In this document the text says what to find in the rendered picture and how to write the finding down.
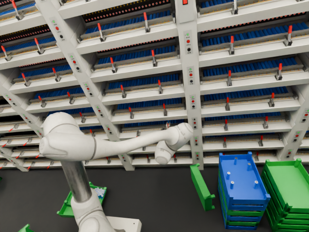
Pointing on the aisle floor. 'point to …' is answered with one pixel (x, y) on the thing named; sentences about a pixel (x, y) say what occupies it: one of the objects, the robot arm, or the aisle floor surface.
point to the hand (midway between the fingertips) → (168, 125)
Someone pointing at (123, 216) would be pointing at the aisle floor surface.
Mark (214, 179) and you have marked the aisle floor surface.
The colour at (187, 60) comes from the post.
